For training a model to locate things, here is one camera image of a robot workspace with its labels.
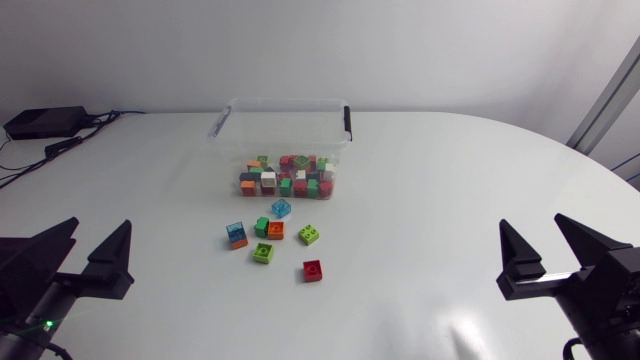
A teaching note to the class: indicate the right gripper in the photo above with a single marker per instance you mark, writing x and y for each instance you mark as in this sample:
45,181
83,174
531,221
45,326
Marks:
610,295

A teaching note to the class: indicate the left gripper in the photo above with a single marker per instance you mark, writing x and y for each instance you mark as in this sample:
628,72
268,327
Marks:
47,305

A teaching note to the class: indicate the orange toy brick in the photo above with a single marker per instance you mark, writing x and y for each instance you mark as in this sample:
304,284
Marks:
248,188
275,231
254,164
240,244

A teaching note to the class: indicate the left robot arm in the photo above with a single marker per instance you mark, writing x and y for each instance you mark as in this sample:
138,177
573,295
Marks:
20,351

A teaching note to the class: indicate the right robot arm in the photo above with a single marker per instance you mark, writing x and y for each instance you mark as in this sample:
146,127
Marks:
617,347

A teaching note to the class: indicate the clear plastic container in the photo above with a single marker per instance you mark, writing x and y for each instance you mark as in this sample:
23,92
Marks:
280,130

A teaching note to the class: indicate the pile of toy bricks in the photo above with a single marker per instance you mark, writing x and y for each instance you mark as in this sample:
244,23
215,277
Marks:
313,176

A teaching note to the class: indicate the black power brick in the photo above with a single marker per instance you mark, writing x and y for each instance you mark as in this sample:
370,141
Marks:
45,122

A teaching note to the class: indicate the clear blue toy brick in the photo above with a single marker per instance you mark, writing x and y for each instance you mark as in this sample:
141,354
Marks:
281,208
235,231

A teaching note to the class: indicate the lime green toy brick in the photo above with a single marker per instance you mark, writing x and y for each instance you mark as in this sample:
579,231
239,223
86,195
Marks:
301,162
263,253
309,235

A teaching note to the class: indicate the dark grey toy brick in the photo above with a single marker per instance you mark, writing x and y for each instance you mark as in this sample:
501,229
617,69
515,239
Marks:
249,176

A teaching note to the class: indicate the red toy brick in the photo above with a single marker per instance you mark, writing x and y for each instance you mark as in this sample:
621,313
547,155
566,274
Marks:
325,189
300,189
285,161
312,271
268,191

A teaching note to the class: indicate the white toy brick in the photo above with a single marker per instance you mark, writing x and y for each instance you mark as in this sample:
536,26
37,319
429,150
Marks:
300,174
329,171
268,179

